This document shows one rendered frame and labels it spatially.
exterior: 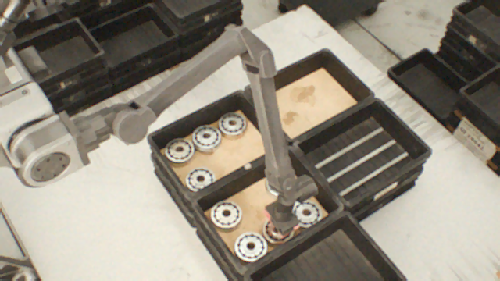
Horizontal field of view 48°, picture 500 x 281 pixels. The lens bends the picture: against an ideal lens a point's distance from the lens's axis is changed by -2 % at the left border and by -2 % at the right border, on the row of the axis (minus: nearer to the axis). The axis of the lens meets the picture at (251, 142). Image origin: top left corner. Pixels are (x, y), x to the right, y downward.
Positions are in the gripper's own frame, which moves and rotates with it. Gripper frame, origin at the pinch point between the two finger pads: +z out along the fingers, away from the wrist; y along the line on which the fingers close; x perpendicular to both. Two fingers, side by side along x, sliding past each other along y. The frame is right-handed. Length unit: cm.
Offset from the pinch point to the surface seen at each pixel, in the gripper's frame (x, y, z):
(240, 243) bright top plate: 12.7, 2.7, 1.8
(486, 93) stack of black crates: -141, 17, 31
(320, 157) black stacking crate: -31.0, 16.3, 3.0
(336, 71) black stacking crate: -58, 43, -3
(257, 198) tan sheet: -2.3, 14.4, 4.4
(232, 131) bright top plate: -9.1, 41.0, 1.6
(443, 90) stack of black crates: -145, 39, 53
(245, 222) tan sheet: 6.2, 8.9, 4.7
